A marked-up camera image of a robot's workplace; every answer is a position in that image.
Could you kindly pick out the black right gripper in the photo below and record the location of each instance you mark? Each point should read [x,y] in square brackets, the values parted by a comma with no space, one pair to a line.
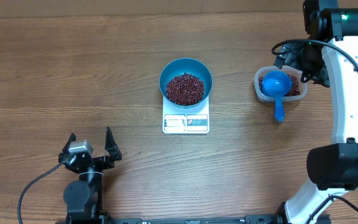
[291,57]

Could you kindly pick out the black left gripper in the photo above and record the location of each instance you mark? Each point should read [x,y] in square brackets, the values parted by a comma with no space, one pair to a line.
[114,150]

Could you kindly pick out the blue measuring scoop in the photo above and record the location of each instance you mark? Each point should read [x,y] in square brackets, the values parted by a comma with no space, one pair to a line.
[277,84]

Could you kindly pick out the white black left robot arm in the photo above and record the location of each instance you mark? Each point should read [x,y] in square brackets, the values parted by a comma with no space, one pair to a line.
[84,197]

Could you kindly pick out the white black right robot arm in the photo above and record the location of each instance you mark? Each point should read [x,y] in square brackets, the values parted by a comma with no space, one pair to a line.
[328,57]

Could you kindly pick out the white digital kitchen scale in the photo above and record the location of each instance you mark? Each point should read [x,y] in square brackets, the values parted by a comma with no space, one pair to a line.
[181,120]

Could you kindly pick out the red beans in bowl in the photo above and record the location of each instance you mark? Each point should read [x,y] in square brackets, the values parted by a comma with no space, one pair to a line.
[185,89]

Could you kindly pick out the teal plastic bowl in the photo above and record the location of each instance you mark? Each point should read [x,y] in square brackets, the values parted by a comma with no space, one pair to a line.
[186,65]

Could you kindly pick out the clear plastic container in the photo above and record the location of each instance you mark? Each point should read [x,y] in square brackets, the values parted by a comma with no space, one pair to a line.
[285,69]

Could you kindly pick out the red adzuki beans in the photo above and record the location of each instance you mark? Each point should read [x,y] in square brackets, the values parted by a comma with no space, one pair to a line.
[294,90]

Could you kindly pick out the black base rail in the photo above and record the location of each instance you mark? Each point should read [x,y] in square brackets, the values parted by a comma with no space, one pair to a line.
[248,219]

